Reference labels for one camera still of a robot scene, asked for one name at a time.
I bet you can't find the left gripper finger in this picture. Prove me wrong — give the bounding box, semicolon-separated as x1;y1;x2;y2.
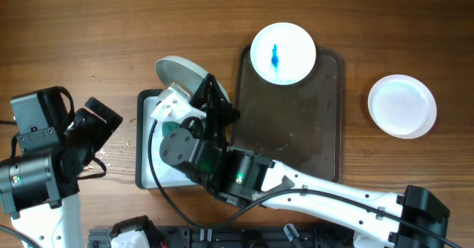
57;87;75;121
85;97;123;130

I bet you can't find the white plate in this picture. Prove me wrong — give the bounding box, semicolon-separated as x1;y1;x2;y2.
250;22;317;86
367;74;437;139
155;56;230;100

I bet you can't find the green and yellow sponge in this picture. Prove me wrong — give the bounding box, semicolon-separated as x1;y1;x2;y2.
161;121;180;136

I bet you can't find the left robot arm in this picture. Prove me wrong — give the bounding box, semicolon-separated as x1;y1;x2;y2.
1;87;123;247

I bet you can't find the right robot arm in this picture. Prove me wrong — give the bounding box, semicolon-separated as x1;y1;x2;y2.
153;75;450;247

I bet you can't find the black tray with water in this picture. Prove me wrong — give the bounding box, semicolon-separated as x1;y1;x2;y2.
135;89;196;190

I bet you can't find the brown plastic serving tray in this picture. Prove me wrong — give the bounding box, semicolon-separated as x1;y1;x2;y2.
230;47;344;182

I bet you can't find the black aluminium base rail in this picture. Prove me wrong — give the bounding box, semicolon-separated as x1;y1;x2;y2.
87;224;356;248

